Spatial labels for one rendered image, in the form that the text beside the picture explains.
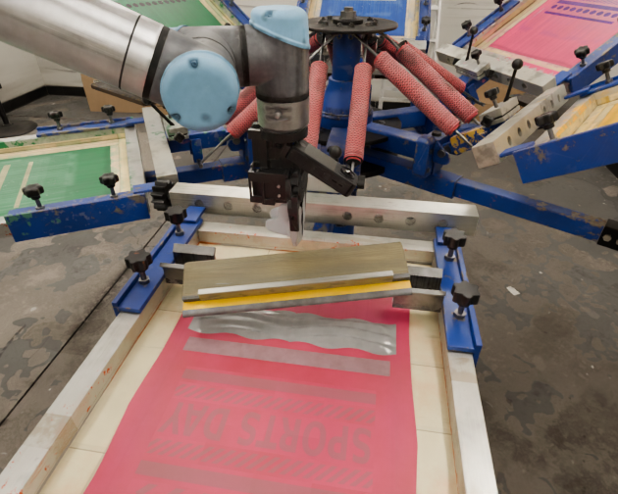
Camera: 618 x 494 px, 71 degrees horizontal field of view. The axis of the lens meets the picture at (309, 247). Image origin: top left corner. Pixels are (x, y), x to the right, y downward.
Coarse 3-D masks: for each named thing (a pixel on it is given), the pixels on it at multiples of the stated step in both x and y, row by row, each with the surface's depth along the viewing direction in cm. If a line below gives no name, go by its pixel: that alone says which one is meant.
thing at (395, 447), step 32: (384, 320) 78; (288, 352) 72; (320, 352) 72; (352, 352) 72; (352, 384) 66; (384, 384) 66; (384, 416) 62; (384, 448) 58; (416, 448) 58; (384, 480) 55; (416, 480) 55
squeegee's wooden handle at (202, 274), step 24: (192, 264) 75; (216, 264) 75; (240, 264) 75; (264, 264) 75; (288, 264) 75; (312, 264) 74; (336, 264) 74; (360, 264) 74; (384, 264) 74; (192, 288) 73
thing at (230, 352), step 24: (192, 336) 74; (216, 336) 74; (240, 336) 74; (168, 360) 70; (192, 360) 70; (216, 360) 70; (240, 360) 70; (264, 360) 70; (144, 384) 66; (168, 384) 66; (144, 408) 63; (120, 432) 60; (144, 432) 60; (120, 456) 57; (96, 480) 55; (120, 480) 55
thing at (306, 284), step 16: (368, 272) 72; (384, 272) 72; (208, 288) 71; (224, 288) 71; (240, 288) 71; (256, 288) 71; (272, 288) 71; (288, 288) 72; (304, 288) 72; (320, 288) 73
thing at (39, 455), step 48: (192, 240) 93; (240, 240) 95; (288, 240) 93; (336, 240) 92; (384, 240) 92; (96, 384) 63; (48, 432) 56; (480, 432) 56; (0, 480) 51; (480, 480) 51
